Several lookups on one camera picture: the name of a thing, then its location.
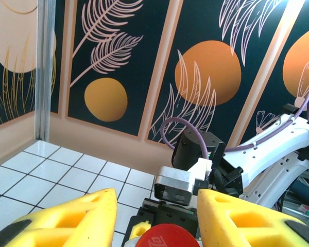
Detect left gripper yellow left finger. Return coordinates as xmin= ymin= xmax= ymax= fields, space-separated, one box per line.
xmin=0 ymin=188 xmax=118 ymax=247

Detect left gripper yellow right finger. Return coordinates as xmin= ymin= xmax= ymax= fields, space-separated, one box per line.
xmin=197 ymin=189 xmax=309 ymax=247

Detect clear cola bottle red label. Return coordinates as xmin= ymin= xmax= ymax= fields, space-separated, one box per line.
xmin=127 ymin=223 xmax=201 ymax=247

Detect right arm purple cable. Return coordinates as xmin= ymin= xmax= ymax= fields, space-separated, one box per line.
xmin=160 ymin=93 xmax=309 ymax=181

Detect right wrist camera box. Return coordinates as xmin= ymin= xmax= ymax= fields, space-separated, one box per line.
xmin=153 ymin=157 xmax=213 ymax=207

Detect aluminium corner post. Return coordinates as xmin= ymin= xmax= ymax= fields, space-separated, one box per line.
xmin=35 ymin=0 xmax=57 ymax=142

